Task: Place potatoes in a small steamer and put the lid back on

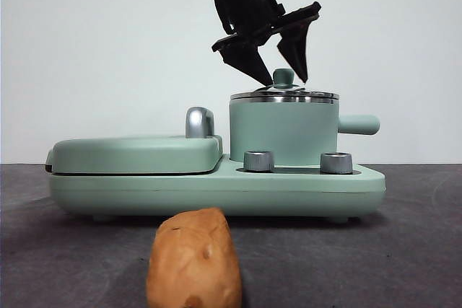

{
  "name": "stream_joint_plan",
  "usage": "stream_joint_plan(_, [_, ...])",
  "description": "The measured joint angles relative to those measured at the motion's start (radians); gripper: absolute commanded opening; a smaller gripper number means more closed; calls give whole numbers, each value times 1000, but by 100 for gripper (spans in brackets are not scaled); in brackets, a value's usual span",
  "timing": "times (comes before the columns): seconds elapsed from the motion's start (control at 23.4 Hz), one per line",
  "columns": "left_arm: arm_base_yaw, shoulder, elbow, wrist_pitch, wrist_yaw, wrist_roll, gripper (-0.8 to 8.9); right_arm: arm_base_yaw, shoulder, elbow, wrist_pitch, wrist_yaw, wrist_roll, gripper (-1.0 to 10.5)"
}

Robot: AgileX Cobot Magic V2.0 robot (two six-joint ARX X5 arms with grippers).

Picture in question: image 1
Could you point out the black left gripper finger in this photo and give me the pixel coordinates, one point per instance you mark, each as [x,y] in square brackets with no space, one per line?
[297,52]
[249,61]

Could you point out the glass lid with green knob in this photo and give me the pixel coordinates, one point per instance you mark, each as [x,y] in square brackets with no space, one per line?
[283,77]

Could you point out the brown potato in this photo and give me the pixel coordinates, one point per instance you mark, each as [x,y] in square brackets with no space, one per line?
[195,261]

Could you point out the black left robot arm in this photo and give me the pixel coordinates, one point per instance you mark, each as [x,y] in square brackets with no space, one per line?
[234,1]

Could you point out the silver control knob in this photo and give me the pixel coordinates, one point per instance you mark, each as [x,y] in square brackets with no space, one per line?
[258,161]
[335,163]

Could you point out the mint green breakfast machine base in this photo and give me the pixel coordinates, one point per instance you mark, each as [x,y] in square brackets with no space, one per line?
[216,196]

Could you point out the mint green griddle cover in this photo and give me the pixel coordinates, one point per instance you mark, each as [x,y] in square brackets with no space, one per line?
[133,154]

